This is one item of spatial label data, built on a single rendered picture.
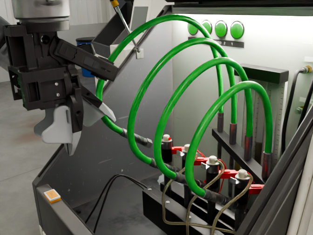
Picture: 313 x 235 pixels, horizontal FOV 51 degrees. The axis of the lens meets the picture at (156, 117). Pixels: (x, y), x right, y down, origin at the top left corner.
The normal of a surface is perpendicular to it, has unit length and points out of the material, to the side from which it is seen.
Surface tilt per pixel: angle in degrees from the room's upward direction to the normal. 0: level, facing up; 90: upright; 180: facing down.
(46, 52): 90
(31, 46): 90
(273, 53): 90
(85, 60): 93
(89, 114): 76
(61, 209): 0
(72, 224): 0
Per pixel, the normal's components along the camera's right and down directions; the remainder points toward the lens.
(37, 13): 0.19, 0.33
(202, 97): -0.80, 0.22
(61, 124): 0.61, 0.29
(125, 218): -0.03, -0.94
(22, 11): -0.37, 0.33
